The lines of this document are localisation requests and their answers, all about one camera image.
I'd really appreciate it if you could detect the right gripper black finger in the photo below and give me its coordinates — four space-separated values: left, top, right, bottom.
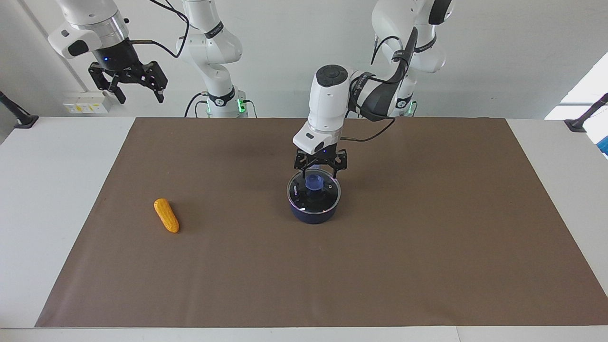
142 61 168 104
88 64 127 104

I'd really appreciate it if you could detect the glass lid blue knob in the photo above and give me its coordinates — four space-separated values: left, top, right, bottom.
287 167 342 213

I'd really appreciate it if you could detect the yellow toy corn cob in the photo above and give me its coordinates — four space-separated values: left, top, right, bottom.
153 198 180 234

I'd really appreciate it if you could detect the dark blue saucepan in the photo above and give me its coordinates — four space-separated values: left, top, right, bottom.
288 190 342 225

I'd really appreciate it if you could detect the brown table mat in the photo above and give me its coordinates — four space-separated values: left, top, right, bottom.
35 117 608 328

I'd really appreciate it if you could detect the white wall cable duct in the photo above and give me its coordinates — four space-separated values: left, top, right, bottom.
19 0 90 93

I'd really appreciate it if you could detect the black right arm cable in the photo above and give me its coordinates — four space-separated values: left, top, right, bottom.
127 0 190 58

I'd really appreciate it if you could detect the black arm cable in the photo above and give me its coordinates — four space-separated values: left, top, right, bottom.
340 26 421 143
127 0 190 58

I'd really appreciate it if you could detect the white wall socket strip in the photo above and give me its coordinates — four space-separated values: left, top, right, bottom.
63 91 113 114

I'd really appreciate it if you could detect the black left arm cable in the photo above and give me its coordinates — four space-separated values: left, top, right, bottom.
340 26 421 143

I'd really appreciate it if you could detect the black camera stand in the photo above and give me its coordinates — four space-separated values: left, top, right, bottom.
564 93 608 133
0 90 39 129

